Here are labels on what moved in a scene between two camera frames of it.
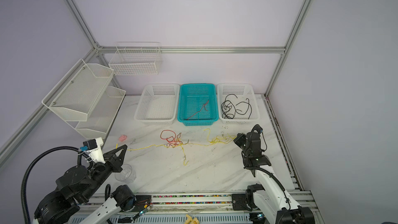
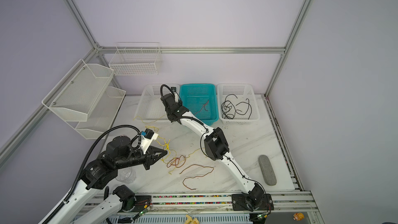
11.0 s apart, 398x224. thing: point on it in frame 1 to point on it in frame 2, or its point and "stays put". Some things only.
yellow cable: (216, 140) to (169, 152)
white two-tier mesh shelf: (83, 98) stays put
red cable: (171, 139) to (177, 162)
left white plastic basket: (158, 104) stays put
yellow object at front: (190, 221) stays put
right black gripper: (241, 136) to (180, 103)
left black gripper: (115, 163) to (150, 158)
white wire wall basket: (136, 58) stays put
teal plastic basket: (197, 105) stays put
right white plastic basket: (237, 103) stays put
